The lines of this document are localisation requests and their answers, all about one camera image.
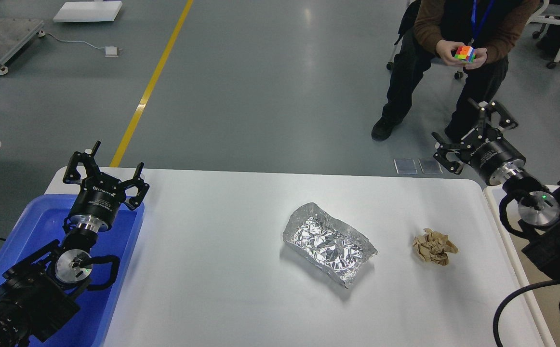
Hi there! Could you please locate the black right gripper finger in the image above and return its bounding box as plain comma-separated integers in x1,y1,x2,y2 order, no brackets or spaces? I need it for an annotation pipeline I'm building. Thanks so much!
468,99,519,132
432,132,473,175

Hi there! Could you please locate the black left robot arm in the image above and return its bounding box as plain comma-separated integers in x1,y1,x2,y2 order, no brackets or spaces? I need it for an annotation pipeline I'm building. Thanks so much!
0,141,149,347

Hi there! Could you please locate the floor plate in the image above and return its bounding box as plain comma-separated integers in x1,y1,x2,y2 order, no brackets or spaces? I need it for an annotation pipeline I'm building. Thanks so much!
418,158,442,175
394,158,417,175

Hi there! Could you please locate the colourful puzzle cube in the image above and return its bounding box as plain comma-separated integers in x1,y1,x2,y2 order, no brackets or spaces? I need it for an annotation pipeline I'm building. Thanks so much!
453,46,476,64

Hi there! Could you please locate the blue plastic bin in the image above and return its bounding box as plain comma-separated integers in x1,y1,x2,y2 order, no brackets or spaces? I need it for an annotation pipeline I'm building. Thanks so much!
0,195,145,347

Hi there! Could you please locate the left floor plate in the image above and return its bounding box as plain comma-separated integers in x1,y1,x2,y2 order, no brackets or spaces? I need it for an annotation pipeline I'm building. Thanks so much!
394,158,417,175

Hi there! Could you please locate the white power adapter with cable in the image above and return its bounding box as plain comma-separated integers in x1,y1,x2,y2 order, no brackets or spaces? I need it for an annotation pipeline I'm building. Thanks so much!
46,32,120,57

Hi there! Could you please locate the white flat board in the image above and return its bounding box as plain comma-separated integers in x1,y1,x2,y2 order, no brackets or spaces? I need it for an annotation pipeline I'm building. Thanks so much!
53,0,123,23

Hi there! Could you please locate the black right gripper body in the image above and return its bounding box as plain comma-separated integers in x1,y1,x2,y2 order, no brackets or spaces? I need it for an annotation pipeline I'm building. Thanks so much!
463,127,526,186

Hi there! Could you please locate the crumpled brown paper ball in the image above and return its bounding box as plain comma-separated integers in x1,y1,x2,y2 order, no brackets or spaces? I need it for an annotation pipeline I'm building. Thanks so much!
412,228,459,266

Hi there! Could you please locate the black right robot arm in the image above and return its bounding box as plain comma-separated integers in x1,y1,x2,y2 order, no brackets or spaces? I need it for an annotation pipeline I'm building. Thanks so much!
432,99,560,347

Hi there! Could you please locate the right floor plate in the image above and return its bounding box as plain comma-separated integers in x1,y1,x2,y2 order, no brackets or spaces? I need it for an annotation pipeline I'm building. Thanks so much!
418,158,442,175

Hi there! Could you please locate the seated person in black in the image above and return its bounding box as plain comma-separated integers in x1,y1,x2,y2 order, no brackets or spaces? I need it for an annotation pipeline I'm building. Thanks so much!
371,0,540,145

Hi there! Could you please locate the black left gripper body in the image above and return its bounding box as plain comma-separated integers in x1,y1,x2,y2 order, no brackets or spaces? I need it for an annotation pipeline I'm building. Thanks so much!
70,175,126,231

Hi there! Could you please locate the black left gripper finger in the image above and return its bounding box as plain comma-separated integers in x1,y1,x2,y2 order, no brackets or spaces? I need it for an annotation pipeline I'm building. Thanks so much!
63,141,102,185
118,162,149,211

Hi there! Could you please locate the white office chair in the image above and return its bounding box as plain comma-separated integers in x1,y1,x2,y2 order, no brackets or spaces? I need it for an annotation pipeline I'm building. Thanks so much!
386,19,465,80

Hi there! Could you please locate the crumpled aluminium foil tray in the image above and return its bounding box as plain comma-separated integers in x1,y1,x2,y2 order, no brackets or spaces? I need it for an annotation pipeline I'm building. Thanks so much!
282,202,378,289

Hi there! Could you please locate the white plastic bin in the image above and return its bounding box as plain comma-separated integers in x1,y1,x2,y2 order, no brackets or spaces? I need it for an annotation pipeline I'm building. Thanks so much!
483,186,560,347

